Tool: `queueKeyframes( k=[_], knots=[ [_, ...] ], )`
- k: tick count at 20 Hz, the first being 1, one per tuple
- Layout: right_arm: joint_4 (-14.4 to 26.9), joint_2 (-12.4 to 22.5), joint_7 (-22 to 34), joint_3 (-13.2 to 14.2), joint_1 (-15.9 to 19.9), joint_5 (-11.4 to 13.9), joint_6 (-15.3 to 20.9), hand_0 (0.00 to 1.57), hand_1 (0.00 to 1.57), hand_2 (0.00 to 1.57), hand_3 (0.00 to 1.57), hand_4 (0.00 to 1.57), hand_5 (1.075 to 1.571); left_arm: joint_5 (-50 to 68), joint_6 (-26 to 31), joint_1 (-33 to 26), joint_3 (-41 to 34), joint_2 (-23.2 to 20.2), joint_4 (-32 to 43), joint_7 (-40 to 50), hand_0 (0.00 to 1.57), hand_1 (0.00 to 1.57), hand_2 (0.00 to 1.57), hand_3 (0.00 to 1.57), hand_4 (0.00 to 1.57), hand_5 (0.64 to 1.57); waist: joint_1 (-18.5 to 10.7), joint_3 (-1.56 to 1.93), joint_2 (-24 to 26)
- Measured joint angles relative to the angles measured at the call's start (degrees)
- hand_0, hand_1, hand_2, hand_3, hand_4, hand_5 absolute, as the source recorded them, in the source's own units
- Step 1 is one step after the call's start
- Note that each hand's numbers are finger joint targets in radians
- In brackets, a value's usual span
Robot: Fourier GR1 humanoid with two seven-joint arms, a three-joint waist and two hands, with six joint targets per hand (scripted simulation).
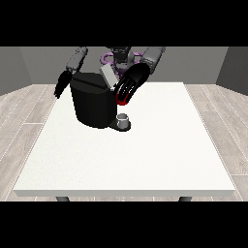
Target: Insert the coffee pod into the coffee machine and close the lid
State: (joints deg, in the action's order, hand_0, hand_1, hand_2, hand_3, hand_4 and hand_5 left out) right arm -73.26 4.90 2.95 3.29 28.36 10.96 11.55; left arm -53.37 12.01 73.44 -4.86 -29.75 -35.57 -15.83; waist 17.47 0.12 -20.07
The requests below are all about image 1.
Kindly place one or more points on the grey robot trunk purple rings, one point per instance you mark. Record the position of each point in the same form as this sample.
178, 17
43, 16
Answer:
122, 63

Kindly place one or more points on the small grey cup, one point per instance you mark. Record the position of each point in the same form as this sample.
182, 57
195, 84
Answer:
123, 120

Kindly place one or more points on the dark table leg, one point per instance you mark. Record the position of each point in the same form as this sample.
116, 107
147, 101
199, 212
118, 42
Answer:
62, 199
185, 199

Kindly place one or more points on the black coffee machine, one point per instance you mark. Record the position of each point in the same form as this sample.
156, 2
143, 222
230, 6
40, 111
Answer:
92, 103

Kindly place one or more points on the pale grey machine lid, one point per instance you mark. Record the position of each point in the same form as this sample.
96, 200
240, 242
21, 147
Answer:
108, 76

